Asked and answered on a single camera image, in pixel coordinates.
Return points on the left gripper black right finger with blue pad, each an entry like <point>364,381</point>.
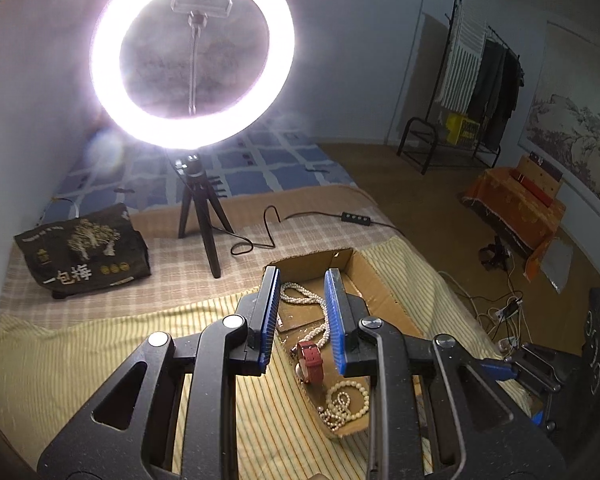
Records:
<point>475,429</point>

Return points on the yellow striped cloth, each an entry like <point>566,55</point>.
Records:
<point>47,374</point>

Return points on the pinkish pearl strand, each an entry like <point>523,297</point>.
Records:
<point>336,411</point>

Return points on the plaid beige bed sheet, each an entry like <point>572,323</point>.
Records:
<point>283,224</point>

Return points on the red strap wrist watch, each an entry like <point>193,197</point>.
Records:
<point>309,367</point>

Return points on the black mini tripod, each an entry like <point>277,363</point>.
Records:
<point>199,191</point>

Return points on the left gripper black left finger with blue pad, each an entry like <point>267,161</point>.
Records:
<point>169,410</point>

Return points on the black printed snack bag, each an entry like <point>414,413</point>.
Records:
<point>86,254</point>

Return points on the white ring light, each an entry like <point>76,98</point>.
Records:
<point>194,132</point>

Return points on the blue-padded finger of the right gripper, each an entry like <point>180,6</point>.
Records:
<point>499,369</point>

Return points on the landscape painting scroll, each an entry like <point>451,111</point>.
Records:
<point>564,117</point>

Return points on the black clothes rack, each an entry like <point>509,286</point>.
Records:
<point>458,65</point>

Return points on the phone holder clip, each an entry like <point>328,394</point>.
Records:
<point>198,15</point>

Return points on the blue checkered bedspread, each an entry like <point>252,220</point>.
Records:
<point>116,169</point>

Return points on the open cardboard box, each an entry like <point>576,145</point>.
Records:
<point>301,319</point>

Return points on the yellow box on rack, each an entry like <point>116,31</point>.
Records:
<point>462,131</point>

